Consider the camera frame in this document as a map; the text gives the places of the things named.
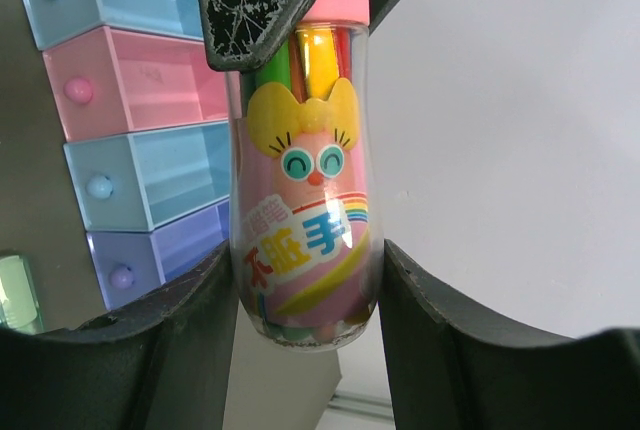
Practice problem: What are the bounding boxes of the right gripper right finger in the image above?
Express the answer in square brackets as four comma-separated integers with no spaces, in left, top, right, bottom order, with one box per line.
[379,242,639,429]

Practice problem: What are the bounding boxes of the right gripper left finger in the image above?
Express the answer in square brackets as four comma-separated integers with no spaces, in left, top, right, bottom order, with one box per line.
[1,243,238,430]

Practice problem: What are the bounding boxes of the purple drawer bin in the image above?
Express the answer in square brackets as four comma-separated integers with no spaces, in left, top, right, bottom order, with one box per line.
[87,199,229,310]

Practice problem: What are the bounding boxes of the pink drawer bin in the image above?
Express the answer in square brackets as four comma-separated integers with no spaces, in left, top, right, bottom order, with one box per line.
[43,26,227,142]

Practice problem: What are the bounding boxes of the crayon tube pink cap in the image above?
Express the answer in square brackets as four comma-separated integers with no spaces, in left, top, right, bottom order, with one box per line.
[226,0,383,352]

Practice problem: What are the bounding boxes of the green highlighter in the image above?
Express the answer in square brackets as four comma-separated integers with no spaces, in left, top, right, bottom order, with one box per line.
[1,252,43,335]

